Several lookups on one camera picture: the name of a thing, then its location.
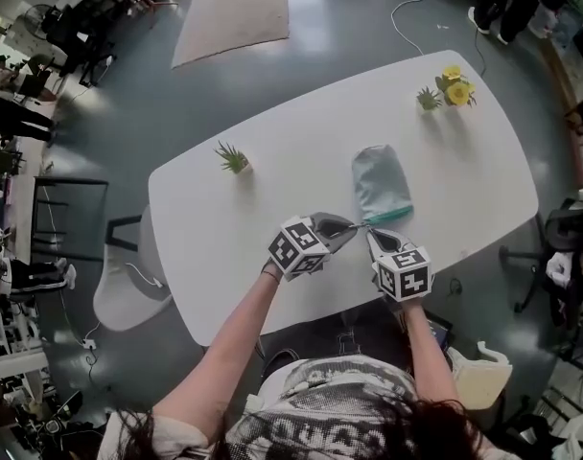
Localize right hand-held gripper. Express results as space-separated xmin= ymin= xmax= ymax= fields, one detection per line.
xmin=364 ymin=227 xmax=435 ymax=303

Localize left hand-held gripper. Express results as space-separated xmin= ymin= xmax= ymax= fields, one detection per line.
xmin=267 ymin=211 xmax=365 ymax=283

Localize grey fabric pouch teal trim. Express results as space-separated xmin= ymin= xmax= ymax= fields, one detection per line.
xmin=348 ymin=144 xmax=414 ymax=232

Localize person's right forearm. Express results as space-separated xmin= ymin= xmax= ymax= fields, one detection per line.
xmin=399 ymin=297 xmax=458 ymax=404

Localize person's left forearm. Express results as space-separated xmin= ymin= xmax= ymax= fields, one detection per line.
xmin=152 ymin=264 xmax=283 ymax=430

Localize person's black trousers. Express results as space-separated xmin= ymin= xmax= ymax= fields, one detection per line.
xmin=260 ymin=299 xmax=417 ymax=378

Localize spiky green potted plant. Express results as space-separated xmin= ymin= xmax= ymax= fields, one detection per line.
xmin=213 ymin=140 xmax=252 ymax=175

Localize small green potted plant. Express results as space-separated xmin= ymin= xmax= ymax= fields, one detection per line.
xmin=415 ymin=86 xmax=442 ymax=112

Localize person's patterned shirt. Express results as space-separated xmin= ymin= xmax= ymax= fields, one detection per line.
xmin=97 ymin=356 xmax=494 ymax=460

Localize yellow flower pot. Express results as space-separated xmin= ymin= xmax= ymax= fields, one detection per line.
xmin=434 ymin=64 xmax=478 ymax=108

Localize white crumpled cloth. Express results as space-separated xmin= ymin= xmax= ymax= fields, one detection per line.
xmin=546 ymin=251 xmax=573 ymax=289

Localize black office chair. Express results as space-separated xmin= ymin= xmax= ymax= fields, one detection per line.
xmin=44 ymin=5 xmax=118 ymax=88
xmin=500 ymin=197 xmax=583 ymax=328

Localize grey shell chair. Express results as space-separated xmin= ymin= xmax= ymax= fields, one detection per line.
xmin=93 ymin=203 xmax=174 ymax=333

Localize beige floor rug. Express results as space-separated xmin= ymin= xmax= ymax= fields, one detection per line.
xmin=170 ymin=0 xmax=292 ymax=70

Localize standing fan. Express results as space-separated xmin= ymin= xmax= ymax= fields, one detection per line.
xmin=23 ymin=3 xmax=58 ymax=35

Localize white charger cable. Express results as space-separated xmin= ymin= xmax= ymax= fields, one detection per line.
xmin=126 ymin=262 xmax=165 ymax=289

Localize white floor cable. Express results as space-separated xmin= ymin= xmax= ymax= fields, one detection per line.
xmin=390 ymin=0 xmax=434 ymax=58

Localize black metal frame table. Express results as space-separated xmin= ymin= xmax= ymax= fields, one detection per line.
xmin=31 ymin=175 xmax=109 ymax=263

